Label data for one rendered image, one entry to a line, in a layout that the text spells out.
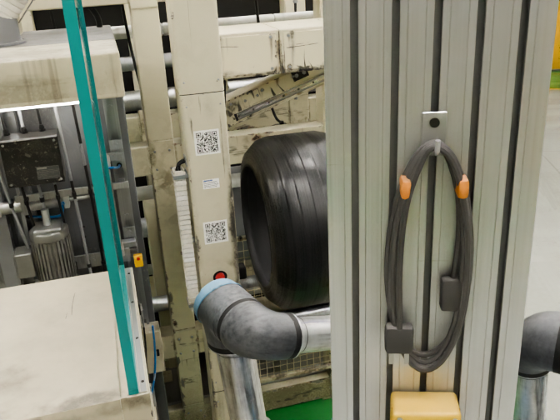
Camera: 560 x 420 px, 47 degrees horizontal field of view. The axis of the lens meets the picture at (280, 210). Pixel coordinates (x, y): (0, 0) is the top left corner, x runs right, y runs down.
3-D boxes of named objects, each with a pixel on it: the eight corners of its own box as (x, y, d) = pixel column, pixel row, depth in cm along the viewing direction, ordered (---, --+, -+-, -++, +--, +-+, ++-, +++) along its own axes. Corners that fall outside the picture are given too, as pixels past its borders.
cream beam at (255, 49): (214, 82, 209) (210, 35, 203) (202, 69, 231) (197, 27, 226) (386, 64, 223) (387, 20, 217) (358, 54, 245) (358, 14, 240)
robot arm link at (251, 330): (252, 325, 120) (432, 314, 148) (225, 301, 129) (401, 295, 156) (240, 381, 123) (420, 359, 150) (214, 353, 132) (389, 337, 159)
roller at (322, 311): (255, 333, 208) (254, 322, 206) (252, 324, 212) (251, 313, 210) (355, 313, 216) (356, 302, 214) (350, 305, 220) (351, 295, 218)
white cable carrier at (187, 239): (190, 311, 208) (173, 172, 190) (187, 303, 213) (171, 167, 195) (203, 308, 209) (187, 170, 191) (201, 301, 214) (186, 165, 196)
